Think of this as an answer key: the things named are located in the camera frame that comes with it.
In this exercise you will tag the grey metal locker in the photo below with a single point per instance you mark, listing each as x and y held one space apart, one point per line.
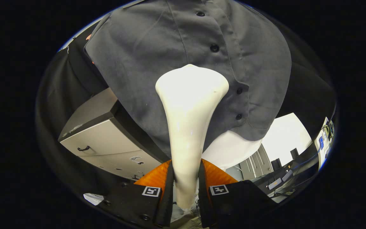
253 163

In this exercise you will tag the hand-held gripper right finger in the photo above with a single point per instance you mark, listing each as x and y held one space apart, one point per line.
202 190

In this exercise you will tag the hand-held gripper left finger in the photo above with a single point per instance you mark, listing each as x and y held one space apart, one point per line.
169 190

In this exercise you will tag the white mannequin torso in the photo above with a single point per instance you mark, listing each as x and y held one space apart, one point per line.
230 149

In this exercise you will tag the small black box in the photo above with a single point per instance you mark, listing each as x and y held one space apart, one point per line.
275 164
294 153

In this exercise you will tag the white ribbed object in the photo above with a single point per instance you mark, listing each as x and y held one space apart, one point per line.
94 198

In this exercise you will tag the grey button shirt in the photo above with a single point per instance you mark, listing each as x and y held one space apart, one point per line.
145 47

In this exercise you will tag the grey cabinet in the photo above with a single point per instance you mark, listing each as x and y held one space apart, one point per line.
106 140

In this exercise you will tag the dark desk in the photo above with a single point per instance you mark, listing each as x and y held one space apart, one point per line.
297 171

